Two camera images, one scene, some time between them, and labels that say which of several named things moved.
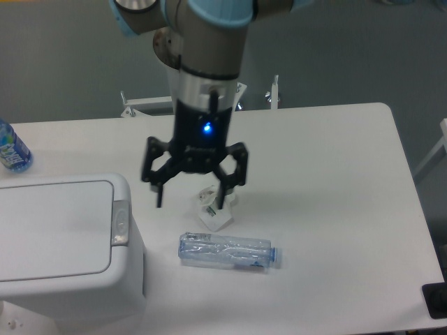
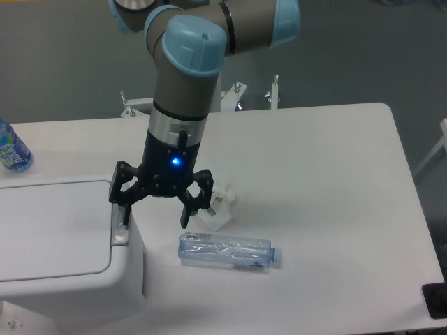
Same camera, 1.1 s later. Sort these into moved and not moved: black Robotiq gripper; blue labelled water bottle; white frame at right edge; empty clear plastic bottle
Moved: black Robotiq gripper
Not moved: blue labelled water bottle; empty clear plastic bottle; white frame at right edge
